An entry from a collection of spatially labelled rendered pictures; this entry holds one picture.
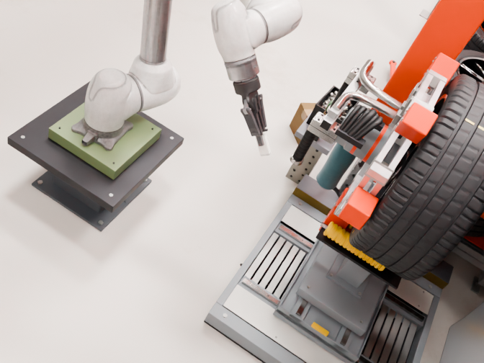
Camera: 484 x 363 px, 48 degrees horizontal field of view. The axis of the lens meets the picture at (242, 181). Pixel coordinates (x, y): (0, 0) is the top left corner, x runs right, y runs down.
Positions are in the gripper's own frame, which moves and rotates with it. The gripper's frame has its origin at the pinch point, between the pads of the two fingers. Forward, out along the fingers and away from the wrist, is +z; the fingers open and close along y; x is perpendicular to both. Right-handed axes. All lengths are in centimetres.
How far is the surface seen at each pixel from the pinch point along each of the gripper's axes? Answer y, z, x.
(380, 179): 3.7, 16.6, -31.0
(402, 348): 45, 119, -18
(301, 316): 19, 80, 12
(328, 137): 12.9, 5.6, -15.9
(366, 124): 11.8, 2.3, -28.1
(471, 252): 89, 100, -47
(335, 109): 13.6, -2.7, -19.7
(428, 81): 30, -2, -45
